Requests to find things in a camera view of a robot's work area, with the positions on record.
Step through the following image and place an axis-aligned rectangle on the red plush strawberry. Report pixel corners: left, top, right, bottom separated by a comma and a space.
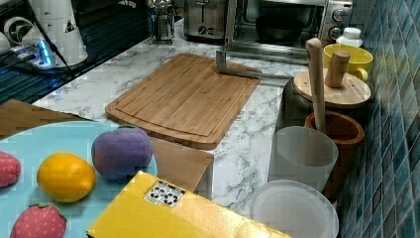
9, 204, 67, 238
0, 151, 22, 188

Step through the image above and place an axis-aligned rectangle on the bamboo cutting board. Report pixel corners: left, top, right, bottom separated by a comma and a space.
105, 54, 260, 150

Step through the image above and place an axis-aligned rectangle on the yellow cardboard box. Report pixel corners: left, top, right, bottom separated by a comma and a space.
86, 172, 291, 238

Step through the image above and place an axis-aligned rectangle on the white plastic lid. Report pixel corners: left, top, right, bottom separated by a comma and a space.
250, 179, 339, 238

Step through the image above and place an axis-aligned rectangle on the wooden pestle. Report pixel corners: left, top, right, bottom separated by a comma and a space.
305, 38, 326, 133

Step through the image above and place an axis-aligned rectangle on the silver toaster oven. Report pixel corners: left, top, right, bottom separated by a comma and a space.
225, 0, 354, 49

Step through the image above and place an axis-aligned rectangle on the yellow toy lemon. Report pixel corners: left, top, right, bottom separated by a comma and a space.
37, 153, 96, 202

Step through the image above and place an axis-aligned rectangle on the red plush strawberry bottom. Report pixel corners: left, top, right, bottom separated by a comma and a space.
9, 204, 67, 238

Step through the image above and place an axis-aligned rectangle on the brown wooden mortar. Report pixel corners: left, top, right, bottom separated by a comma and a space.
323, 111, 365, 201

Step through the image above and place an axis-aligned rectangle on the purple plush plum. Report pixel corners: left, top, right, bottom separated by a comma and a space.
91, 125, 154, 180

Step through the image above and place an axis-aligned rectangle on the dark jar with wooden lid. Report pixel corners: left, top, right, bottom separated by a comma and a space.
275, 71, 371, 130

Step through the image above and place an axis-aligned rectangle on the brown cardboard sheet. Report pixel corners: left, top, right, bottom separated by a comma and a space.
0, 99, 214, 197

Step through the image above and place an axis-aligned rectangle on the black cable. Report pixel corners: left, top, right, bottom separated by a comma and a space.
19, 0, 75, 78

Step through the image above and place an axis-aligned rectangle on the black bowl in oven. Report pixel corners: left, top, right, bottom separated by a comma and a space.
256, 16, 304, 42

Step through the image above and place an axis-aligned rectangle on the frosted plastic cup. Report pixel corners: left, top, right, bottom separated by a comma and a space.
267, 126, 339, 191

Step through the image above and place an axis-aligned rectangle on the white bottle with cap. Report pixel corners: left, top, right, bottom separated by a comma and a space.
336, 27, 363, 48

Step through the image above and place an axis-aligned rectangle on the yellow mug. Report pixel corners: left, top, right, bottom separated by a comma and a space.
323, 44, 373, 82

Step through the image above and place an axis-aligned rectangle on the red plush strawberry left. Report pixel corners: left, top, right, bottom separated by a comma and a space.
0, 151, 22, 188

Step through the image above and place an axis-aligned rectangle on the light blue plate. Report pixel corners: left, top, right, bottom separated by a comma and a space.
0, 120, 158, 238

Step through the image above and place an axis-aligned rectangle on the silver toaster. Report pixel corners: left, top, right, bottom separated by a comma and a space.
183, 0, 227, 41

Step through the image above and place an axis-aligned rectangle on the glass french press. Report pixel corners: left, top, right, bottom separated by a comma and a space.
147, 0, 175, 45

